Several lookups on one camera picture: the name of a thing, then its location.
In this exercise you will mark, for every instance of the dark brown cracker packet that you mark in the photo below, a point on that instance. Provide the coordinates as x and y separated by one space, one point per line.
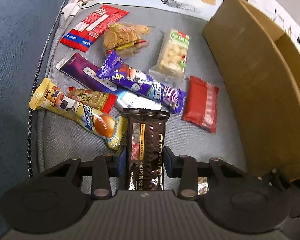
145 141

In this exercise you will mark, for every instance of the blue sofa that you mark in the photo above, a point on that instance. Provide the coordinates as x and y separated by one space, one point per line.
24 29

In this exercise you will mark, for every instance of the orange red peanut bar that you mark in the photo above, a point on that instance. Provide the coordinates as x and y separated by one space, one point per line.
98 100

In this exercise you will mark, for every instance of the clear bag of biscuits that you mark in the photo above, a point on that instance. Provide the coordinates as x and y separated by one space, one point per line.
125 39

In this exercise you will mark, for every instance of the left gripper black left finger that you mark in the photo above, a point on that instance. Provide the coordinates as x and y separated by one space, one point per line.
60 196

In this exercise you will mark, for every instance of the open cardboard box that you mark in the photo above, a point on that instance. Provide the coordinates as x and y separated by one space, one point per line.
261 69

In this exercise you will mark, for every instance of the green label nougat packet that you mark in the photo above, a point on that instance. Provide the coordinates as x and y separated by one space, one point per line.
172 59

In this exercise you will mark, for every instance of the red and blue snack packet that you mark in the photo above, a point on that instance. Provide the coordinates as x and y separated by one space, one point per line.
86 32

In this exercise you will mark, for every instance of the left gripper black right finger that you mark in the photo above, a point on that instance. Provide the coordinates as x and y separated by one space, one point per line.
227 195

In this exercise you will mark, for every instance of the yellow cartoon bread packet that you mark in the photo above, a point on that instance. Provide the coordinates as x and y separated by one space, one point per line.
107 127

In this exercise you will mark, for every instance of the grey deer print sofa cover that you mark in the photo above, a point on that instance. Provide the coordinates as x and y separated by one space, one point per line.
59 138

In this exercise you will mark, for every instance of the purple cartoon snack bar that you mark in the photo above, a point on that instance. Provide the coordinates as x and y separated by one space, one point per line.
122 74

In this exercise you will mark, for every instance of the purple and white flat packet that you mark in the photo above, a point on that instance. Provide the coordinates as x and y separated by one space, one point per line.
84 72

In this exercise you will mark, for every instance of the plain red snack packet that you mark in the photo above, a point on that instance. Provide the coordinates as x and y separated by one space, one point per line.
201 105

